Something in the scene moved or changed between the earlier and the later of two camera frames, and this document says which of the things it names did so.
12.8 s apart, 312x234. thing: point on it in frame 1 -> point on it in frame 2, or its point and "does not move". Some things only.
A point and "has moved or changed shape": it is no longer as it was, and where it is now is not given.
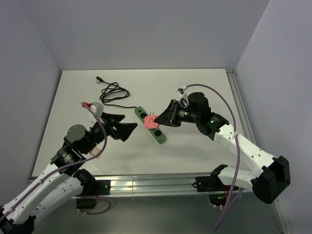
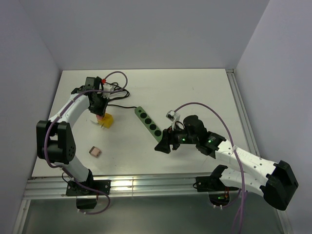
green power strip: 156,132 does not move
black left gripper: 123,129 -> 100,112
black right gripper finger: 169,117 -> 164,146
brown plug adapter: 95,151 does not move
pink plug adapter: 149,122 has moved or changed shape
